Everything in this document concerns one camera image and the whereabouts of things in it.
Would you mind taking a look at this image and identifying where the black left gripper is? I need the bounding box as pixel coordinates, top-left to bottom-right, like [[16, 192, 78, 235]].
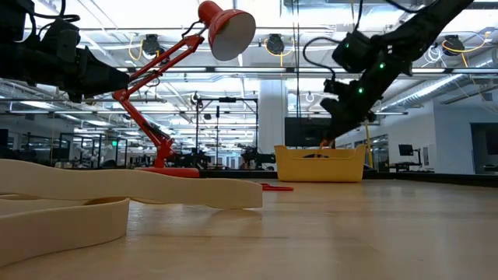
[[46, 46, 131, 103]]

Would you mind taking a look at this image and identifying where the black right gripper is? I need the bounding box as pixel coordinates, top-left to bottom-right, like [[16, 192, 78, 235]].
[[319, 72, 377, 149]]

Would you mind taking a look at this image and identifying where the red piece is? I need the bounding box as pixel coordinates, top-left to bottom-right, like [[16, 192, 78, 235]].
[[259, 182, 295, 192]]

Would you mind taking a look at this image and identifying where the wide beige rubber band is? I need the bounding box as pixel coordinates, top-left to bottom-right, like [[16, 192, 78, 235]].
[[0, 158, 264, 210], [0, 193, 131, 268]]

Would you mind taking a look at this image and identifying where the yellow plastic bin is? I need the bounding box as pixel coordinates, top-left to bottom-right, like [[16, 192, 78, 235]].
[[274, 145, 366, 183]]

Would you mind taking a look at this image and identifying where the black background screen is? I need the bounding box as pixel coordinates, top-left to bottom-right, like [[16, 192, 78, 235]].
[[284, 116, 334, 148]]

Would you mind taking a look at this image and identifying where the small monitor on stand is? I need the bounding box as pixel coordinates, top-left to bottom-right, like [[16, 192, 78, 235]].
[[397, 143, 423, 170]]

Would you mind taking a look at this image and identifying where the red desk lamp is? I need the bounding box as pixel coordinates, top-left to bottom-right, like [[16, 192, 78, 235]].
[[111, 0, 257, 179]]

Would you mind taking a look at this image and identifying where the yellow hanging cable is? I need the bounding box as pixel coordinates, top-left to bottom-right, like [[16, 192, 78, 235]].
[[361, 120, 374, 169]]

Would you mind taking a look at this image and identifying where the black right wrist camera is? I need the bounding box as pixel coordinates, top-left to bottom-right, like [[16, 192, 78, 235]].
[[324, 79, 348, 96]]

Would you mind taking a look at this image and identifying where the black ceiling cable reel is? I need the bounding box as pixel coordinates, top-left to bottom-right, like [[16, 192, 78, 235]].
[[266, 33, 286, 55], [443, 34, 466, 57], [142, 33, 163, 56]]

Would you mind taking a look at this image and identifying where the black background workstation frame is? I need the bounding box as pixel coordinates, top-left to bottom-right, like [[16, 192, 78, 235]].
[[58, 131, 129, 169]]

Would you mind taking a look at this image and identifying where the black hanging cable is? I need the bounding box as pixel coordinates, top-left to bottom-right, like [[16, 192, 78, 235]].
[[291, 0, 303, 117]]

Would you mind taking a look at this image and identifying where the black metal table frame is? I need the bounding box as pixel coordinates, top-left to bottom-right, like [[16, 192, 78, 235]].
[[198, 169, 498, 188]]

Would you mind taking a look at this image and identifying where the black metal frame station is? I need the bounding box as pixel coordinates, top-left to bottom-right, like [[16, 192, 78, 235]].
[[195, 96, 259, 170]]

